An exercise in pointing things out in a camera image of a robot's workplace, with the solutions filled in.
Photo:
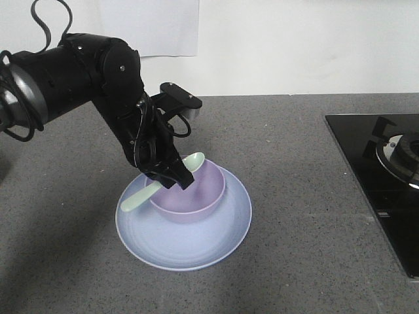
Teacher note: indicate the light blue plate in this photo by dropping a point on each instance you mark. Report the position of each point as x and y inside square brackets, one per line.
[173, 246]

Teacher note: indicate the purple plastic bowl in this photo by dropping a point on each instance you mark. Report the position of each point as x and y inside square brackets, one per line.
[196, 202]

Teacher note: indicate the mint green plastic spoon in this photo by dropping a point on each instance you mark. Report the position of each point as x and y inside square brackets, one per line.
[192, 163]

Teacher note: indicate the black glass gas cooktop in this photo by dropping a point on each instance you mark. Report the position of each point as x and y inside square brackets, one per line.
[394, 203]

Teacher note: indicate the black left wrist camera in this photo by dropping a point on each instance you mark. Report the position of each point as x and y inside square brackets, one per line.
[174, 100]

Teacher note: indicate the white paper sheet on wall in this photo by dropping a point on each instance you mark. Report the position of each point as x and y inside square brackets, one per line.
[155, 28]

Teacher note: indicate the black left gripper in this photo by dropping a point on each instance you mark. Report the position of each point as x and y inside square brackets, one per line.
[148, 146]

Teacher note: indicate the gas burner with grate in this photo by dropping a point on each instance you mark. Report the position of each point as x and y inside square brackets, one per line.
[397, 154]

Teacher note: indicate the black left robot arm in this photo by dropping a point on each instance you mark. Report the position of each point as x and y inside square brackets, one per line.
[37, 88]

